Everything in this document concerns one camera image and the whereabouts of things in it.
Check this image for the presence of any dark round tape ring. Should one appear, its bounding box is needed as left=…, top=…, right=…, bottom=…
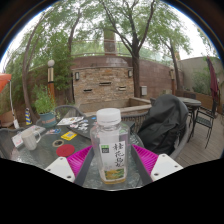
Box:
left=51, top=138, right=65, bottom=148

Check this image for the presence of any yellow card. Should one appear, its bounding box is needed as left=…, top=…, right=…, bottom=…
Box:
left=60, top=130, right=78, bottom=141

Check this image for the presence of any white ribbed mug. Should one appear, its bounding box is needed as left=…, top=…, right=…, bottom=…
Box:
left=20, top=127, right=42, bottom=151

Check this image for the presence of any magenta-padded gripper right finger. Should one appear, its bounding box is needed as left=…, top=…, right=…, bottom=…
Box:
left=130, top=144, right=184, bottom=187

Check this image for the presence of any black jacket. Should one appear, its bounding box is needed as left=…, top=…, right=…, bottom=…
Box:
left=137, top=93, right=190, bottom=156

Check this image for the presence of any closed maroon umbrella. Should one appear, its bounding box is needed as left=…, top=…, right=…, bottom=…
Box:
left=206, top=55, right=220, bottom=101

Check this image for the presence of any clear white-capped drink bottle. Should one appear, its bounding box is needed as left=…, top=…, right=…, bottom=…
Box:
left=89, top=107, right=131, bottom=185

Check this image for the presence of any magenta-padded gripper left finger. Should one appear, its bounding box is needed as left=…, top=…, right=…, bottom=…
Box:
left=44, top=145, right=95, bottom=187

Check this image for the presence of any stone fountain wall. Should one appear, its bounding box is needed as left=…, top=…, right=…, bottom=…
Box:
left=71, top=65, right=153, bottom=114

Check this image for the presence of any blue yellow striped bollard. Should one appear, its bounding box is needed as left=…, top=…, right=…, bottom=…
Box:
left=24, top=107, right=33, bottom=126

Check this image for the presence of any flat round red coaster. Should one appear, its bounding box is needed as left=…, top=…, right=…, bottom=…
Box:
left=55, top=143, right=76, bottom=158

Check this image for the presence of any white printed booklet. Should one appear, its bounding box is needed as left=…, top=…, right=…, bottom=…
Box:
left=56, top=116, right=85, bottom=127

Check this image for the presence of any small blue sticker card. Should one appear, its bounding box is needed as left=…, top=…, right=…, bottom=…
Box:
left=46, top=128, right=62, bottom=135

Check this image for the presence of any orange lamp post with globe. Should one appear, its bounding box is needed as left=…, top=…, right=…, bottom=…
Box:
left=46, top=59, right=56, bottom=101

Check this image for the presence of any green plant in teal pot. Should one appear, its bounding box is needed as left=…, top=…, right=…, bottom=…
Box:
left=33, top=84, right=58, bottom=129

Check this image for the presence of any round dark side table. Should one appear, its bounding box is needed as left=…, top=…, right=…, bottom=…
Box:
left=178, top=96, right=203, bottom=143

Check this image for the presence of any black metal chair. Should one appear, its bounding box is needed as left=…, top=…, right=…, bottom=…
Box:
left=194, top=99, right=218, bottom=149

